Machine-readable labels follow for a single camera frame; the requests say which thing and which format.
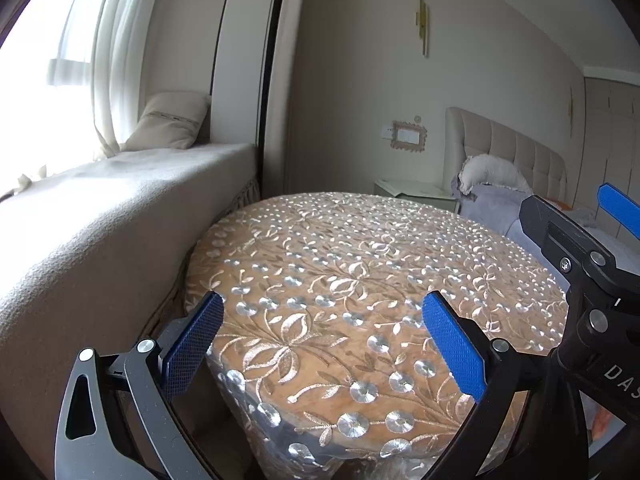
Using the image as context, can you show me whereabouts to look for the small white wall outlet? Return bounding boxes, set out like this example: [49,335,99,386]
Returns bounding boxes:
[381,125,393,140]

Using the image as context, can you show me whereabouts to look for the gold wall sconce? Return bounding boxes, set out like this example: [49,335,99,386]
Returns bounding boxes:
[567,87,575,138]

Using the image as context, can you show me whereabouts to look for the white bed pillow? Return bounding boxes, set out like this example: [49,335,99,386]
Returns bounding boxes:
[458,154,533,195]

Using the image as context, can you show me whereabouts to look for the gold wall ornament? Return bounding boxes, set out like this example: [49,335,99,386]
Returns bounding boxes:
[416,0,430,58]

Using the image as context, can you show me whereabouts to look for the beige throw pillow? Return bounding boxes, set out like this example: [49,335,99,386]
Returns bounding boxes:
[122,91,210,152]

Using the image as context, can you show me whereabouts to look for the white bedside table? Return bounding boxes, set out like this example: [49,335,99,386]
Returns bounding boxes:
[374,179,460,214]

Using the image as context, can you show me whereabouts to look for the embroidered sequin round tablecloth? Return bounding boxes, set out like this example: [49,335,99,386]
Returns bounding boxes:
[186,193,567,479]

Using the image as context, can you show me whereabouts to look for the white sheer curtain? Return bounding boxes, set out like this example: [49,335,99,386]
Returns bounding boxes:
[0,0,172,196]

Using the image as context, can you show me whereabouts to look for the lavender bed duvet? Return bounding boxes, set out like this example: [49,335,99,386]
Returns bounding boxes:
[449,174,640,281]

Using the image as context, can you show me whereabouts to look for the beige wardrobe doors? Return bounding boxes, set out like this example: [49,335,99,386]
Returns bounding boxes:
[572,74,640,241]

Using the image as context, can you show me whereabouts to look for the person's right hand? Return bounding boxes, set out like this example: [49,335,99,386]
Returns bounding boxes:
[584,399,616,441]

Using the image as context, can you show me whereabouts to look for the beige tufted headboard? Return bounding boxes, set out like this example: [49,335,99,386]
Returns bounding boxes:
[442,107,567,202]

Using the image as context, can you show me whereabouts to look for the beige window seat cushion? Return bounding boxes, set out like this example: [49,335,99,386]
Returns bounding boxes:
[1,144,256,455]

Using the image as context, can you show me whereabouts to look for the framed wall switch plate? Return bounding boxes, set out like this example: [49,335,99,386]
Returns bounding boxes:
[390,120,427,153]

